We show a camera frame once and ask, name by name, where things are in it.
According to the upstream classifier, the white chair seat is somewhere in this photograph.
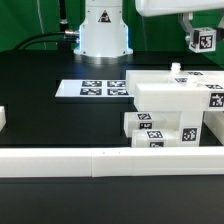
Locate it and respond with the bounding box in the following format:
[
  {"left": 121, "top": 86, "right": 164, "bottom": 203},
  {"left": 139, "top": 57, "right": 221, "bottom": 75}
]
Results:
[{"left": 164, "top": 63, "right": 205, "bottom": 147}]

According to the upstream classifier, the white tagged cube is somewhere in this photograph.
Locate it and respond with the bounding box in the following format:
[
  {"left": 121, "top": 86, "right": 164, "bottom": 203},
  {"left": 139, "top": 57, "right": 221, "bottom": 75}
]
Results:
[{"left": 189, "top": 27, "right": 216, "bottom": 53}]

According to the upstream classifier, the white tag plate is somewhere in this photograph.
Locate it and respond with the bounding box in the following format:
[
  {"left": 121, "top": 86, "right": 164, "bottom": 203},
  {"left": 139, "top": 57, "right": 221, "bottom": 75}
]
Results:
[{"left": 55, "top": 79, "right": 129, "bottom": 98}]

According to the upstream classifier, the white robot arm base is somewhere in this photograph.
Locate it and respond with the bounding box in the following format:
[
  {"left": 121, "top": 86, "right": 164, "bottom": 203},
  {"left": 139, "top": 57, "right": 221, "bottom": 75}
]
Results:
[{"left": 74, "top": 0, "right": 133, "bottom": 64}]

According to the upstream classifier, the white chair back frame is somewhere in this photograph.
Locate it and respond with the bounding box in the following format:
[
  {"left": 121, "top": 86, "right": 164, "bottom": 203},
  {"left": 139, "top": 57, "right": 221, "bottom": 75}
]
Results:
[{"left": 126, "top": 70, "right": 224, "bottom": 112}]

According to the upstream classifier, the black cable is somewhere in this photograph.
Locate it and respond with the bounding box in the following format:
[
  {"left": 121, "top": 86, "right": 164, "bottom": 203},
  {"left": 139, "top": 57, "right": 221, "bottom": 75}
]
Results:
[{"left": 13, "top": 29, "right": 80, "bottom": 51}]

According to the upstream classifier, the white U-shaped fence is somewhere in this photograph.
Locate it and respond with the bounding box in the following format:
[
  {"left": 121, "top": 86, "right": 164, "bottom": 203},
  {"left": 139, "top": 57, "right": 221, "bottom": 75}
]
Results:
[{"left": 0, "top": 105, "right": 224, "bottom": 179}]

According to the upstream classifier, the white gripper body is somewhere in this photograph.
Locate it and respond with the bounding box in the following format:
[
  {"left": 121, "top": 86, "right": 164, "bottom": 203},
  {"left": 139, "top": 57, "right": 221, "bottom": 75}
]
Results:
[{"left": 135, "top": 0, "right": 224, "bottom": 17}]

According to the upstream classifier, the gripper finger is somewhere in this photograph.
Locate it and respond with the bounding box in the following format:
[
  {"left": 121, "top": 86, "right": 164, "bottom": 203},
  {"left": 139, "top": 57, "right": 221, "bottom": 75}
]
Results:
[{"left": 178, "top": 12, "right": 193, "bottom": 44}]

